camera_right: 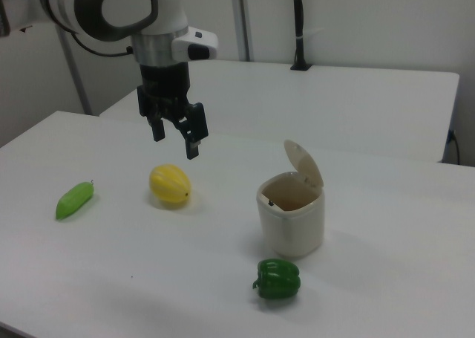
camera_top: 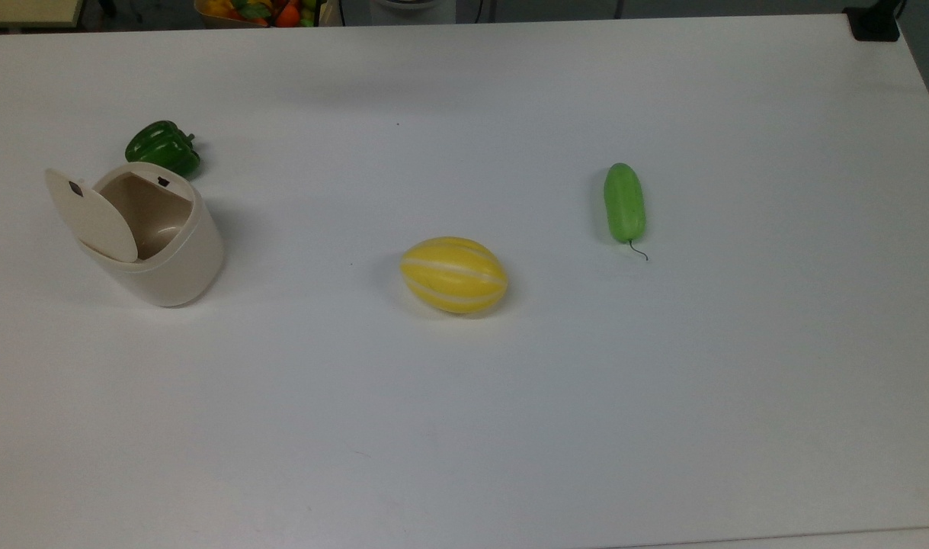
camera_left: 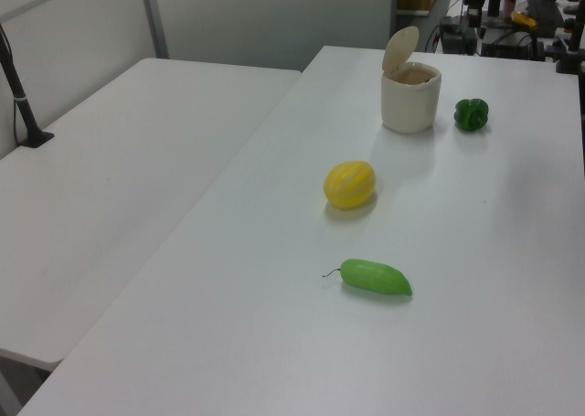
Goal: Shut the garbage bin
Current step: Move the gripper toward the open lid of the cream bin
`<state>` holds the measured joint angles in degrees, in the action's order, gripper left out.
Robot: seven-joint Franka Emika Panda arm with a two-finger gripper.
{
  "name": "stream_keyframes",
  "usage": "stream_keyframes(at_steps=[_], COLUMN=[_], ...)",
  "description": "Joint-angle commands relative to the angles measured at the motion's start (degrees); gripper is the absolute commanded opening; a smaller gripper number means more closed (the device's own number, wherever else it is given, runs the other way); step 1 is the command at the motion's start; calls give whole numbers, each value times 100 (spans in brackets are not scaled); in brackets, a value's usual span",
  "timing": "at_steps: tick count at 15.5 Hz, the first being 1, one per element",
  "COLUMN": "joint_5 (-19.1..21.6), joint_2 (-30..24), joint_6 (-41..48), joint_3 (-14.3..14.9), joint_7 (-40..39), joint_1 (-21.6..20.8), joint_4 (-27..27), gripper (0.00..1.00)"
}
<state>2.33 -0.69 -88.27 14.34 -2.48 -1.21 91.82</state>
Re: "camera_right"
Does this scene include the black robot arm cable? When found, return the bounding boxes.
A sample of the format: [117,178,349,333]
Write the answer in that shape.
[54,18,135,57]

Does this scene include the dark green toy bell pepper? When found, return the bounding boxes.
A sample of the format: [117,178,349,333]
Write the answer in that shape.
[252,258,301,300]

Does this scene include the black pole with flat base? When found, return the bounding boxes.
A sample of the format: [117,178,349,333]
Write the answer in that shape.
[289,0,315,72]

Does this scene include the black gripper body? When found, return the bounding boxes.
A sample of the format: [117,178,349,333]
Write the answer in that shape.
[137,62,194,128]

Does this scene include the light green toy cucumber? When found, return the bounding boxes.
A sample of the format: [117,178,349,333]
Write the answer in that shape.
[55,181,96,221]

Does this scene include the yellow striped toy melon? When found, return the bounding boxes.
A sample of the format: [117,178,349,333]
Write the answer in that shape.
[148,163,192,207]

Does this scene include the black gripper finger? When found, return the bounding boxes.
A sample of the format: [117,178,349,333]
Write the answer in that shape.
[174,102,208,161]
[147,114,166,143]

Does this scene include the cream hinged bin lid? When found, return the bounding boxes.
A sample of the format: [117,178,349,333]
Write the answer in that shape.
[283,139,324,189]

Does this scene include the cream plastic garbage bin body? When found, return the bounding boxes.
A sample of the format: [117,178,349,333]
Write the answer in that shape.
[255,172,326,259]

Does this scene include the dark wall cable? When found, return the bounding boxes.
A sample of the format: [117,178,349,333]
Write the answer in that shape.
[446,129,462,165]

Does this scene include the grey metal frame post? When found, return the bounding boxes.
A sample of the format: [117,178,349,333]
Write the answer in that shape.
[55,25,93,115]

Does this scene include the grey metal partition post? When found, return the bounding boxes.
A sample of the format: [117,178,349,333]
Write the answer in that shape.
[229,0,255,62]

